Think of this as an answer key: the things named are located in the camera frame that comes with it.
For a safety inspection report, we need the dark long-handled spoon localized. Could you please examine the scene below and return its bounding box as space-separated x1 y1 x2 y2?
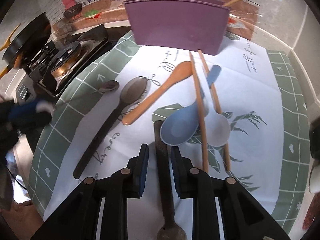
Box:
73 76 148 179

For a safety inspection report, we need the orange wooden spoon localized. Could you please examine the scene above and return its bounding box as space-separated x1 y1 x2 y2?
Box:
121 61 193 126

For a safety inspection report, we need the small steel spoon white knob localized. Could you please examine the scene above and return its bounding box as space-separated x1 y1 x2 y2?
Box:
98 80 120 93

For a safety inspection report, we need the dark grey metal spoon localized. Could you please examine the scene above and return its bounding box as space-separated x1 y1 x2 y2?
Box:
153 120 187 239

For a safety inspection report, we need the green white printed table mat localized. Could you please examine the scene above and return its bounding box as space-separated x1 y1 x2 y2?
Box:
28 33 310 232

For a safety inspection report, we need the white plastic spoon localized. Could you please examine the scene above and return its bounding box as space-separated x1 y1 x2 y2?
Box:
199 52 231 147

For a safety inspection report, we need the black frying pan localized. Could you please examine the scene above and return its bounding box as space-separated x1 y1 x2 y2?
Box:
1 12 51 77

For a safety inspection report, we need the blue plastic spoon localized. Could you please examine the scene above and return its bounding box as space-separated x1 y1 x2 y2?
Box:
159 64 222 146

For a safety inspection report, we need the purple plastic utensil caddy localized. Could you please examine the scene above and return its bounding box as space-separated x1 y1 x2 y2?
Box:
124 0 230 55

